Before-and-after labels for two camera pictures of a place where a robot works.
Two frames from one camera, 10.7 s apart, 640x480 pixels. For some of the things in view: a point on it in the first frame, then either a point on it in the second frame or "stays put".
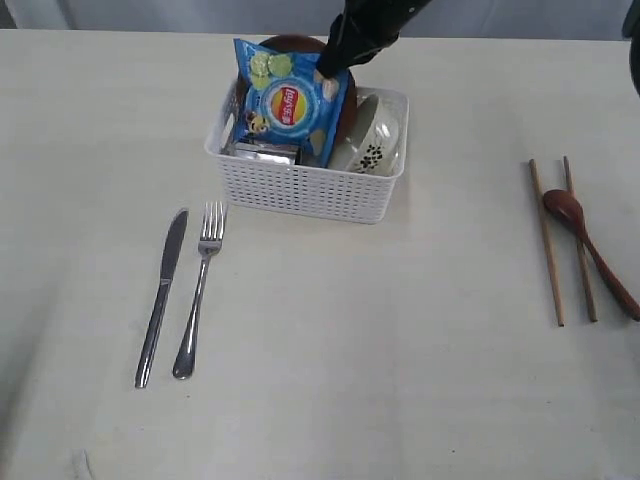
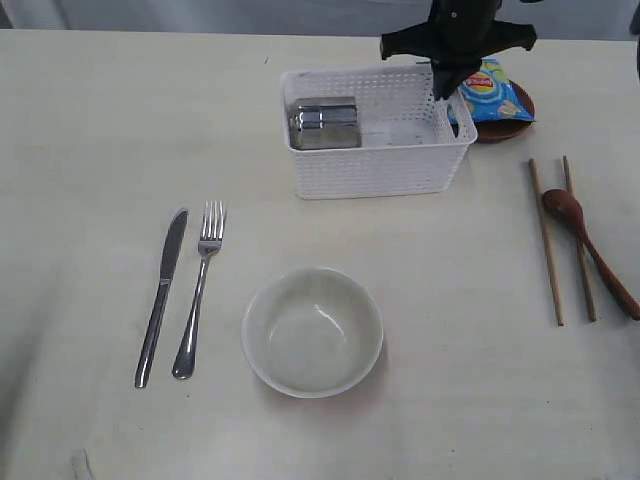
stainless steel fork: (212, 227) stays put
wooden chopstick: (583, 259) stays put
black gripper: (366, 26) -> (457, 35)
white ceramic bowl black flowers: (371, 138) -> (312, 332)
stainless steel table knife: (168, 265) stays put
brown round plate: (307, 44) -> (495, 130)
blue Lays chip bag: (287, 100) -> (491, 95)
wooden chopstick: (551, 266) stays put
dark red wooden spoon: (566, 206) stays put
